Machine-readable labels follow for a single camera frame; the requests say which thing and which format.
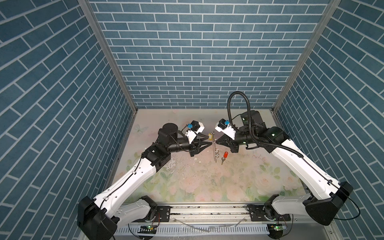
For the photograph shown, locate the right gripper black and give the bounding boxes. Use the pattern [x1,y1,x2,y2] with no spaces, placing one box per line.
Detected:
[214,130,256,152]

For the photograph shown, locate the green circuit board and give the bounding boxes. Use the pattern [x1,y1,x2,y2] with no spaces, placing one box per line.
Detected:
[268,224,285,233]
[138,226,158,235]

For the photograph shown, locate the right green circuit board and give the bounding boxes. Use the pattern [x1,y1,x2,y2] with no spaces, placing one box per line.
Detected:
[268,224,285,233]

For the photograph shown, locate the white slotted cable duct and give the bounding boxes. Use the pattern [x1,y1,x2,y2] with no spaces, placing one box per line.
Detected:
[115,224,270,237]

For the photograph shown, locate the key with red tag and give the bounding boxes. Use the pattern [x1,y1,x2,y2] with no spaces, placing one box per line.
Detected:
[221,152,229,165]

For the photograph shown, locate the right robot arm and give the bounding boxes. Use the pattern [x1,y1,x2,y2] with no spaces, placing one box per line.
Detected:
[215,110,354,226]

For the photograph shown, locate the right corner aluminium post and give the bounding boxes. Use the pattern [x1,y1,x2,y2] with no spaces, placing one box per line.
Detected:
[272,0,341,115]

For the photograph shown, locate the corner aluminium post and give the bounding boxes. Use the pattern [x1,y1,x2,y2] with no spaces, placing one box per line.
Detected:
[272,0,341,115]
[78,0,138,115]

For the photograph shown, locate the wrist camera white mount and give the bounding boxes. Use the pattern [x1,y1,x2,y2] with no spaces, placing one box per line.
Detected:
[215,119,236,140]
[185,121,205,144]

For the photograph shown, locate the black corrugated cable conduit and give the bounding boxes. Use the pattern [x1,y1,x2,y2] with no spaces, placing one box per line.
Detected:
[227,91,304,159]

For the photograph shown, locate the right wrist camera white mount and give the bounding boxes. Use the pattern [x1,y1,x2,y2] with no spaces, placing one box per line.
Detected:
[215,119,236,140]

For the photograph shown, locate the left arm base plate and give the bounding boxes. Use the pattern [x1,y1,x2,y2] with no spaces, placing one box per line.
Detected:
[134,206,171,223]

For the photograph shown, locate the aluminium front rail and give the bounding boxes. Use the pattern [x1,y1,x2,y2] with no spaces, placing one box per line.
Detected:
[110,204,342,240]

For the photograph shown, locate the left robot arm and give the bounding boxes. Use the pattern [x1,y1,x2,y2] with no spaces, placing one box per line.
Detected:
[77,121,211,240]

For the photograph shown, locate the left green circuit board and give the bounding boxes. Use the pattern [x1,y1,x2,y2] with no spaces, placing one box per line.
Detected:
[138,226,158,235]

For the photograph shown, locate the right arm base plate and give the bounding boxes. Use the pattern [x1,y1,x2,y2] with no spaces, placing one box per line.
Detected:
[246,204,291,222]

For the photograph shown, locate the left corner aluminium post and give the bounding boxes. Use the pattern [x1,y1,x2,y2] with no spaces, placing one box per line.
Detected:
[78,0,138,115]

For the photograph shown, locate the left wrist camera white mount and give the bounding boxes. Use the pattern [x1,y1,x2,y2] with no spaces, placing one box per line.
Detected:
[185,121,205,144]

